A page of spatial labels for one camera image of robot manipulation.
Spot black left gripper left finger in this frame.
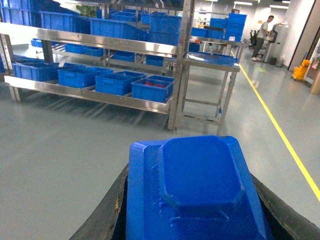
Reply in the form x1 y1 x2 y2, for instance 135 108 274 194
71 165 129 240

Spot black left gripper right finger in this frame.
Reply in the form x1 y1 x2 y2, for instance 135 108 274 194
251 175 320 240

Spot blue block part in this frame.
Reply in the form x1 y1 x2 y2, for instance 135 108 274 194
125 135 273 240

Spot empty blue bin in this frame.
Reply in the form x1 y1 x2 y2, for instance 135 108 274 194
95 71 147 96

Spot blue bin with red bags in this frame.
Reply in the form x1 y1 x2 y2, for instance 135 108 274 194
131 75 174 103

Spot blue bin far left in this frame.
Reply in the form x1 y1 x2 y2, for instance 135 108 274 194
11 61 86 82

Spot steel flow rack shelf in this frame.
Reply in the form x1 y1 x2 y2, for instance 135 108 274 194
0 0 195 130

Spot blue bin on upper shelf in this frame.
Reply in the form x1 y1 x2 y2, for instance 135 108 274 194
149 12 182 34

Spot red bubble wrap bags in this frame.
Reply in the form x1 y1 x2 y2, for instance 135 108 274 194
144 81 165 88

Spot yellow mop bucket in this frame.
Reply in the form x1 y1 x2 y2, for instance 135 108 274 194
292 59 311 81

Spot steel side table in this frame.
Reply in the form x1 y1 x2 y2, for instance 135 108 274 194
171 52 240 135

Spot person in grey shirt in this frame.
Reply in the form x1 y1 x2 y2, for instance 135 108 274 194
250 15 274 61

